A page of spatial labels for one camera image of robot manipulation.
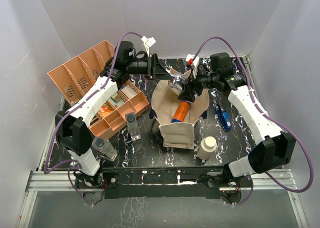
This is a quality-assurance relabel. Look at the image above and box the cream cylindrical bottle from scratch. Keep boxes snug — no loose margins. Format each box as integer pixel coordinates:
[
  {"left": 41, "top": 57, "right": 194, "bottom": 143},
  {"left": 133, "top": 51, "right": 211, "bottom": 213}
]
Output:
[{"left": 197, "top": 136, "right": 217, "bottom": 160}]

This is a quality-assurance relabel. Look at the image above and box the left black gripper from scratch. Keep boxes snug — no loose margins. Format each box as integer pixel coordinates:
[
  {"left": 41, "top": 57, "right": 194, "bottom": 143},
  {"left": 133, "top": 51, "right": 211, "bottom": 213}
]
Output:
[{"left": 126, "top": 54, "right": 173, "bottom": 81}]

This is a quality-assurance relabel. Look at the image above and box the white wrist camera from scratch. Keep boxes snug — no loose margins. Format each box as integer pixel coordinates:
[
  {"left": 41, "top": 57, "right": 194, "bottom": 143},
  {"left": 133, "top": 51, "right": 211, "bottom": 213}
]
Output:
[
  {"left": 141, "top": 36, "right": 156, "bottom": 55},
  {"left": 185, "top": 54, "right": 200, "bottom": 78}
]

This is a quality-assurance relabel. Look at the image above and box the pink plastic desk organizer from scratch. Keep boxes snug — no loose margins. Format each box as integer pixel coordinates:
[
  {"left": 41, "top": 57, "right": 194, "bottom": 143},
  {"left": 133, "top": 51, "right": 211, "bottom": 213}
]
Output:
[{"left": 48, "top": 40, "right": 150, "bottom": 139}]

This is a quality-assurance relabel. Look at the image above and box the beige small carton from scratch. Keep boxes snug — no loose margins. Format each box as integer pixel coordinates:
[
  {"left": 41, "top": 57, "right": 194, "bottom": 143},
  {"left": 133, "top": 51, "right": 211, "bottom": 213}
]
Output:
[{"left": 110, "top": 92, "right": 122, "bottom": 104}]

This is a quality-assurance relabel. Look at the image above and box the purple cable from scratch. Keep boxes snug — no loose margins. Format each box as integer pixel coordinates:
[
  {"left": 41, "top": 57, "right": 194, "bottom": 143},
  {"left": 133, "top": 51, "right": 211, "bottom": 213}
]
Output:
[
  {"left": 192, "top": 36, "right": 315, "bottom": 205},
  {"left": 43, "top": 31, "right": 148, "bottom": 206}
]

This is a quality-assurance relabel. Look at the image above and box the tilted clear square bottle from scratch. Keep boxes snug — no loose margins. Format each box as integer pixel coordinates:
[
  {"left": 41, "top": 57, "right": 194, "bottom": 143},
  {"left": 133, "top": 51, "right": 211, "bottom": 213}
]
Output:
[{"left": 91, "top": 137, "right": 118, "bottom": 162}]

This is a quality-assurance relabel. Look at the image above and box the beige canvas tote bag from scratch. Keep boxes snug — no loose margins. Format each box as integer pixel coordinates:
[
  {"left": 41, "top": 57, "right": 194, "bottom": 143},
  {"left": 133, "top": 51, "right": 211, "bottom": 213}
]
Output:
[{"left": 149, "top": 80, "right": 210, "bottom": 150}]

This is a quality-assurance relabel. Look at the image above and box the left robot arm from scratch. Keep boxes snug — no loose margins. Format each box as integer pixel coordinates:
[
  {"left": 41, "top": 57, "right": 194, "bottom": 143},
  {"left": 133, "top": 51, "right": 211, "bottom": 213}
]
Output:
[{"left": 48, "top": 36, "right": 172, "bottom": 188}]

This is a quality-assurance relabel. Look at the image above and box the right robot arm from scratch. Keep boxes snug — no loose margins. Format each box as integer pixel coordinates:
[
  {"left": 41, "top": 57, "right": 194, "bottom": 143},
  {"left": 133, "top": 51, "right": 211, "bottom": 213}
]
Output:
[{"left": 178, "top": 52, "right": 296, "bottom": 187}]

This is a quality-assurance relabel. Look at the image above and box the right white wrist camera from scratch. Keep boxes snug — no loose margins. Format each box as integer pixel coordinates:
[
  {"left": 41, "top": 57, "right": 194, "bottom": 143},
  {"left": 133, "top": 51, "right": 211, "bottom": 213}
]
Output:
[{"left": 185, "top": 54, "right": 200, "bottom": 78}]

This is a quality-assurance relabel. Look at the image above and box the orange bottle blue cap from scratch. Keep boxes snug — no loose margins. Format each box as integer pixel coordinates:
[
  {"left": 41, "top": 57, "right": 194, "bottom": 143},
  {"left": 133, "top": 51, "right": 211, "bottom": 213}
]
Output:
[{"left": 171, "top": 100, "right": 191, "bottom": 123}]

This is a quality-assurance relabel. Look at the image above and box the clear square bottle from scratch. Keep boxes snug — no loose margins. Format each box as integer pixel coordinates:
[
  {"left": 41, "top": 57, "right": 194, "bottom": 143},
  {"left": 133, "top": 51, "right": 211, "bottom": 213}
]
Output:
[
  {"left": 125, "top": 112, "right": 141, "bottom": 141},
  {"left": 91, "top": 137, "right": 118, "bottom": 162}
]

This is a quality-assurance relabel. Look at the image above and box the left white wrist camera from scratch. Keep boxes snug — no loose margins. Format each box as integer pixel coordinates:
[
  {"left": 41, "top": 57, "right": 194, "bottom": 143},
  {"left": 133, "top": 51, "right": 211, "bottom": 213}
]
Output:
[{"left": 141, "top": 36, "right": 156, "bottom": 55}]

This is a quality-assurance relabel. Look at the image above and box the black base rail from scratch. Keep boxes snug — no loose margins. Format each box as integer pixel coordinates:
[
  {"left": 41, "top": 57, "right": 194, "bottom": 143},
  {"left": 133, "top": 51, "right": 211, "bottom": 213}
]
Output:
[{"left": 73, "top": 166, "right": 253, "bottom": 200}]

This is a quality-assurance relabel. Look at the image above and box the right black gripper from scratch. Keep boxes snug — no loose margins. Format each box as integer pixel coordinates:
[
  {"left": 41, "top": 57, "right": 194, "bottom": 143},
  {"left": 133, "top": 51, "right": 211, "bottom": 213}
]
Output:
[{"left": 177, "top": 67, "right": 219, "bottom": 102}]

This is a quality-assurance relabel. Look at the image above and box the orange snack packet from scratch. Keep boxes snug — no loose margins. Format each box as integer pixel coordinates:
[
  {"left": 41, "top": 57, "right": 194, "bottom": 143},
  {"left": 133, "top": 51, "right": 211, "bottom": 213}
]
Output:
[{"left": 98, "top": 102, "right": 114, "bottom": 118}]

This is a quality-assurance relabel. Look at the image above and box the white label box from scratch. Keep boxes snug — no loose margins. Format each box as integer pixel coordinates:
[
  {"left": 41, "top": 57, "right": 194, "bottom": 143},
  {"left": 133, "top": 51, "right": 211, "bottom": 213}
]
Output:
[{"left": 121, "top": 85, "right": 138, "bottom": 99}]

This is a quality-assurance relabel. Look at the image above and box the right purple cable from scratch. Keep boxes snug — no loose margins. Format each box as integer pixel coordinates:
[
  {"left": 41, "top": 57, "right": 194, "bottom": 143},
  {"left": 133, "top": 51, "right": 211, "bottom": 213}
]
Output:
[{"left": 192, "top": 36, "right": 315, "bottom": 205}]

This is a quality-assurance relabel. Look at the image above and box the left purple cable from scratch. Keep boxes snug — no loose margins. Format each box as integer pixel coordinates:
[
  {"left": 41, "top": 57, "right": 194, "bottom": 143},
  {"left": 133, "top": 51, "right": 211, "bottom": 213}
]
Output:
[{"left": 43, "top": 31, "right": 148, "bottom": 206}]

